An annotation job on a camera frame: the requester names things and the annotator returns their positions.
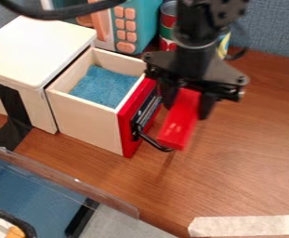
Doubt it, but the red block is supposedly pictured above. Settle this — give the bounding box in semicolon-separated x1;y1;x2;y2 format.
155;87;203;152

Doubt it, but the cabinet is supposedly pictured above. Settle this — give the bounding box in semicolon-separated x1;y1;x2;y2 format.
0;15;99;135

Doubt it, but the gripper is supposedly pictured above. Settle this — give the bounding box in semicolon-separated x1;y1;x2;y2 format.
141;43;251;121

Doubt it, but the blue cloth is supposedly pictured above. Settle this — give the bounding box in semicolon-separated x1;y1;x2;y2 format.
68;64;140;110

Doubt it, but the toy microwave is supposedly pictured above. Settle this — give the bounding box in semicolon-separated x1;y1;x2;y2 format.
39;0;164;56

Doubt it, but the drawer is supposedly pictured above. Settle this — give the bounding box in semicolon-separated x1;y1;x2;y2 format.
45;46;177;159

